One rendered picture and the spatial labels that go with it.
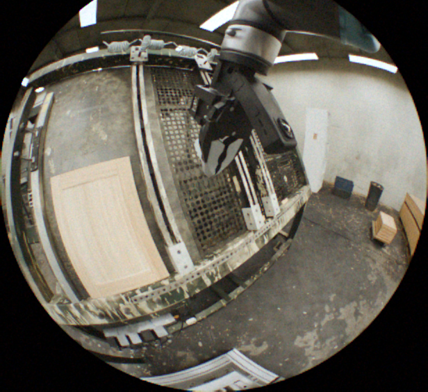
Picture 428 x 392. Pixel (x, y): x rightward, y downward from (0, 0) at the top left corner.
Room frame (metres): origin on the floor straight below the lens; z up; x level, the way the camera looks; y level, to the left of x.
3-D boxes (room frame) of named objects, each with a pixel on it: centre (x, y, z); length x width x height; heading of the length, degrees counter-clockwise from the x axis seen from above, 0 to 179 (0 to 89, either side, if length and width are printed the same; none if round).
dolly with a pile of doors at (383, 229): (0.62, -3.04, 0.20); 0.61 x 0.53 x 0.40; 126
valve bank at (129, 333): (0.02, 0.26, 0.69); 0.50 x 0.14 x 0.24; 128
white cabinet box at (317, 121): (3.04, -2.63, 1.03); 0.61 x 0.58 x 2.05; 126
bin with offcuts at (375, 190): (1.54, -3.97, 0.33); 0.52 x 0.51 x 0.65; 126
